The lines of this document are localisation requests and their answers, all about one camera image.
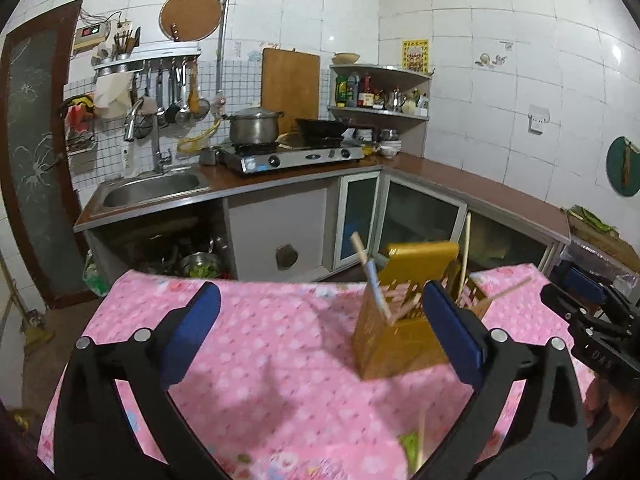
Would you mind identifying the yellow wall poster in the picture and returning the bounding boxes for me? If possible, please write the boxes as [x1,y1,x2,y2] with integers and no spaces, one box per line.
[401,37,431,73]

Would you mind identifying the steel wall utensil rack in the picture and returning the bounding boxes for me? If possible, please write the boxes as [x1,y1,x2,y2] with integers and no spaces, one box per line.
[92,42,202,73]

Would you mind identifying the steel faucet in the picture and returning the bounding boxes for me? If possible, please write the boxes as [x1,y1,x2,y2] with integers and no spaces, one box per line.
[124,99,173,175]

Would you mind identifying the steel cup of knives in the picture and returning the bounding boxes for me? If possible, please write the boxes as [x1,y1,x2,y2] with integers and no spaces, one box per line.
[111,27,142,61]

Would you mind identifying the brown frosted glass door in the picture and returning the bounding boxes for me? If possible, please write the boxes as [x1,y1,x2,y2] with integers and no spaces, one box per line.
[0,0,101,311]

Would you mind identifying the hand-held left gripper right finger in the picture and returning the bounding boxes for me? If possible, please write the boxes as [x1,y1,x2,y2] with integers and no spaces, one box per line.
[415,280,588,480]

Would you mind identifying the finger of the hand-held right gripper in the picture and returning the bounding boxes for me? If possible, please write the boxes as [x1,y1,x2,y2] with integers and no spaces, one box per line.
[562,265,640,321]
[540,284,631,341]

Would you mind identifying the round woven board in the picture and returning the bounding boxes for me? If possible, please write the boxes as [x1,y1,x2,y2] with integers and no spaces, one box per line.
[160,0,223,41]

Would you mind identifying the grey base cabinets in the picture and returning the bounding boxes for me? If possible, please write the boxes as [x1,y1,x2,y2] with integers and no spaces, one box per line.
[222,170,563,281]

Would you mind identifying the white hanging bag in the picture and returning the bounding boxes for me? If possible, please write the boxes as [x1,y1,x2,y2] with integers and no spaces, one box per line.
[94,74,135,120]

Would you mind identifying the pink floral tablecloth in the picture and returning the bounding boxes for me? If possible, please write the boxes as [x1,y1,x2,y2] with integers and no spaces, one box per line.
[37,262,596,480]

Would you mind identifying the thick wooden chopping block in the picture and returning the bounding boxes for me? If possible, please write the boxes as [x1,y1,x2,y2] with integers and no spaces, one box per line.
[567,210,640,273]

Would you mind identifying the green vegetables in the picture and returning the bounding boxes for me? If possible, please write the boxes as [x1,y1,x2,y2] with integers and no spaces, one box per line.
[570,205,621,233]

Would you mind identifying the steel sink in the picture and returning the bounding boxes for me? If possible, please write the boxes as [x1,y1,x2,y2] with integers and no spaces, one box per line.
[90,170,211,211]

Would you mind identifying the bunch of wooden chopsticks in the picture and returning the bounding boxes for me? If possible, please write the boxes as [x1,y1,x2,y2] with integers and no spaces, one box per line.
[350,212,533,323]

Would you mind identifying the wall power strip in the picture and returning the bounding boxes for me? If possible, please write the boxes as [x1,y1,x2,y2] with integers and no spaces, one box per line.
[72,22,112,53]

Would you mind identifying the steel gas stove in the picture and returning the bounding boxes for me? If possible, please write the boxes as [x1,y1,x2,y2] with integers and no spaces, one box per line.
[217,141,366,177]

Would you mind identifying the wire wall basket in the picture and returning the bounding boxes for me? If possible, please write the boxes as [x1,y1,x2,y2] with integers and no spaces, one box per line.
[62,94,100,156]

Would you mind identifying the green handled fork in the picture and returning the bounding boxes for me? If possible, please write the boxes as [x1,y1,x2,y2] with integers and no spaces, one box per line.
[400,432,421,476]

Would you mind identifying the black wok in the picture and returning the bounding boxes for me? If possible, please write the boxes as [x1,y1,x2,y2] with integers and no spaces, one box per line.
[295,117,348,143]

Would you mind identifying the steel cooking pot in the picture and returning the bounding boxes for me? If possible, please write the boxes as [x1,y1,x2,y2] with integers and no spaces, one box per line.
[222,105,285,146]

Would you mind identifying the hanging steel ladle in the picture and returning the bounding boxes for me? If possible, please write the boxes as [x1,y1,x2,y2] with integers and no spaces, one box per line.
[176,62,193,123]

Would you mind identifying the wooden cutting board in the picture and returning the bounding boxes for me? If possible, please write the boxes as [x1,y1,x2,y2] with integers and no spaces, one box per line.
[261,47,321,133]

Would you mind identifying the row of condiment bottles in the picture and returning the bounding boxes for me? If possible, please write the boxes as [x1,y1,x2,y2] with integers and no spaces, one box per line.
[334,71,430,113]

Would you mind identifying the hanging dark ladle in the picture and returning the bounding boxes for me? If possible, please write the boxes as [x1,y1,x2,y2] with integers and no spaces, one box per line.
[164,62,182,125]

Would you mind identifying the steel bowl with greens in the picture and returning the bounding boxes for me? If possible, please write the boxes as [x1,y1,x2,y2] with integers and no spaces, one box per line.
[177,252,223,278]

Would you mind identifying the white wall socket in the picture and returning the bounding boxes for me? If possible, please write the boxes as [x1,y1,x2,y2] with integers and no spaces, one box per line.
[527,104,551,135]

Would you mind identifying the brown kitchen counter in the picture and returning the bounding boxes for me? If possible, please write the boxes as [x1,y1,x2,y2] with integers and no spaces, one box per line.
[74,152,572,246]

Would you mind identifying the stack of bowls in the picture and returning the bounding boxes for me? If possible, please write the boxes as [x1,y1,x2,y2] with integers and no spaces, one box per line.
[377,129,403,157]

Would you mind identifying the grey wall pipe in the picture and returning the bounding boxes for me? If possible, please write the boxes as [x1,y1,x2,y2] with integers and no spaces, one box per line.
[216,0,238,106]

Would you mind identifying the plastic covered side table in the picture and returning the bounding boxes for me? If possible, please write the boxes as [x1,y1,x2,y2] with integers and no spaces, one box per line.
[560,237,640,291]

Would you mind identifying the green round board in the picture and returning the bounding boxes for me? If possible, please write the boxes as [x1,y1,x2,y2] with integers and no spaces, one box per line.
[606,136,640,197]

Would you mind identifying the single light wood chopstick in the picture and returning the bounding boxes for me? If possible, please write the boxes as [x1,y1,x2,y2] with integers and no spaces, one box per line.
[416,410,427,466]

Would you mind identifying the yellow gas hose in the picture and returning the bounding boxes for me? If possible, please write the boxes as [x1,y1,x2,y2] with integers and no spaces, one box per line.
[176,117,223,155]

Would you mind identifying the green plastic bag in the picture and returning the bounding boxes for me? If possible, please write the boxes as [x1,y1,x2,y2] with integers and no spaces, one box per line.
[82,255,111,298]

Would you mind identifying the hanging wire strainer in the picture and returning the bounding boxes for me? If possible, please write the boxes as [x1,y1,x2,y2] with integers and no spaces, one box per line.
[187,60,211,121]

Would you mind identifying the yellow slotted utensil holder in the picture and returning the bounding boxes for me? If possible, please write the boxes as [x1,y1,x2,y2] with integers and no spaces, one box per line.
[352,241,493,380]

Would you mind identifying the grey corner shelf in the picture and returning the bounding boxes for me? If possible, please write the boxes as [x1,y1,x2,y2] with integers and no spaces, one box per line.
[328,62,433,121]

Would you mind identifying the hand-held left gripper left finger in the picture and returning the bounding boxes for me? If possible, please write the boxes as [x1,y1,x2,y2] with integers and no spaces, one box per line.
[52,281,226,480]

